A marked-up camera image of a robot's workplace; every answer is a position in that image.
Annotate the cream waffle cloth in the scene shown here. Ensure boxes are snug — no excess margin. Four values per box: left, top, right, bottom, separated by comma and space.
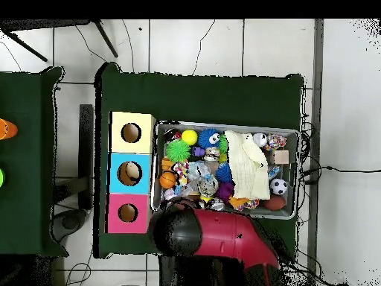
223, 130, 272, 201

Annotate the wooden three-hole box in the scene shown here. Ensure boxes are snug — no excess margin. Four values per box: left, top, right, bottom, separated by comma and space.
104, 111, 157, 235

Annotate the clear mesh bin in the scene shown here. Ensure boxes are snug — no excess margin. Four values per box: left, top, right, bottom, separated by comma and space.
150, 120, 300, 220

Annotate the green spiky ball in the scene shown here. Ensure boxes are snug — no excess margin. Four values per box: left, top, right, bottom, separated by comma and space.
164, 138, 192, 163

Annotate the yellow ball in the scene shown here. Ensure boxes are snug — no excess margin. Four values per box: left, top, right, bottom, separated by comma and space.
181, 129, 199, 146

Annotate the blue spiky ball with eyes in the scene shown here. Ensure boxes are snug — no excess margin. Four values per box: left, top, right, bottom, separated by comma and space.
197, 127, 222, 150

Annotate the orange toy basketball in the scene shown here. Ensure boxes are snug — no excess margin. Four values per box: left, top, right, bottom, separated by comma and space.
159, 171, 178, 189

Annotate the dark green table cloth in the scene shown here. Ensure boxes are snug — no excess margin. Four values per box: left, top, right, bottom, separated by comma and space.
93, 61, 305, 259
0, 66, 69, 258

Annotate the silver tin can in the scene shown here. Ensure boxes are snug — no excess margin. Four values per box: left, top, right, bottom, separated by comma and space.
252, 132, 269, 148

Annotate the colourful confetti ball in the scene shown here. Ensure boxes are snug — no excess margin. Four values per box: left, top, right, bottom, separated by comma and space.
265, 133, 287, 151

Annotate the plain wooden block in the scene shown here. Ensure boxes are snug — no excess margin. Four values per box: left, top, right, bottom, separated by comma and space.
273, 149, 290, 165

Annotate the black and white soccer ball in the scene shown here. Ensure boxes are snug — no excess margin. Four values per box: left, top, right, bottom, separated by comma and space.
269, 177, 289, 196

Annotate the brown toy football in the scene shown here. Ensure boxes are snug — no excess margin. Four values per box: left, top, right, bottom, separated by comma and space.
262, 194, 287, 212

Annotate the black upright panel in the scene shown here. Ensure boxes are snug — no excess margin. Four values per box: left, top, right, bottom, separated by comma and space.
78, 104, 95, 209

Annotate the dark grey stand base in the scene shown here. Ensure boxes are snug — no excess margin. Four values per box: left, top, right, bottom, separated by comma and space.
51, 208, 89, 243

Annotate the orange cone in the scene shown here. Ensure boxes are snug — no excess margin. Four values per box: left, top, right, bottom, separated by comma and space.
0, 118, 19, 141

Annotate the black tripod stand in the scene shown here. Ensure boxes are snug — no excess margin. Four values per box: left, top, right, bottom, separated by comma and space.
0, 19, 119, 63

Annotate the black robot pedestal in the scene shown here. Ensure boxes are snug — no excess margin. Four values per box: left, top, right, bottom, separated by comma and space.
159, 255, 245, 286

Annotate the black power cable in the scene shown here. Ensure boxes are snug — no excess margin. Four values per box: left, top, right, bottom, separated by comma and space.
300, 165, 381, 185

